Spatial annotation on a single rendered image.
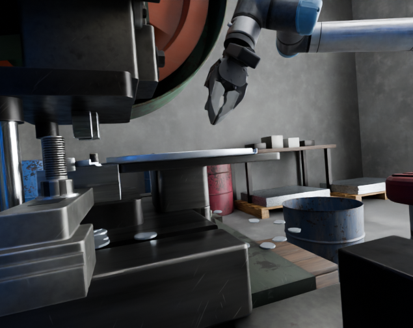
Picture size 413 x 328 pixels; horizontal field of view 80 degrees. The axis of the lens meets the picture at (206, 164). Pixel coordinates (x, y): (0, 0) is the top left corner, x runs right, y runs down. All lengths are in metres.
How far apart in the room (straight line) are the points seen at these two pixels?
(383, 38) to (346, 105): 4.90
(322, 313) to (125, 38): 0.37
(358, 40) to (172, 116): 3.27
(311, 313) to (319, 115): 4.98
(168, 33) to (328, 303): 0.81
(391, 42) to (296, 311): 0.70
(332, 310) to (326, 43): 0.66
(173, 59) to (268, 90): 3.84
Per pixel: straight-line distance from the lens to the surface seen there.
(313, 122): 5.06
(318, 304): 0.27
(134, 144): 3.72
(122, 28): 0.38
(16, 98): 0.34
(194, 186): 0.37
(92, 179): 0.34
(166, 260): 0.20
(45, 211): 0.18
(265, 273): 0.31
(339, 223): 1.40
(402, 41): 0.83
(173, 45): 0.84
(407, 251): 0.22
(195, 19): 0.89
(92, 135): 0.39
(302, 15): 0.67
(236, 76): 0.59
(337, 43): 0.80
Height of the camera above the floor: 0.78
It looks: 1 degrees down
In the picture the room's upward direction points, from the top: 4 degrees counter-clockwise
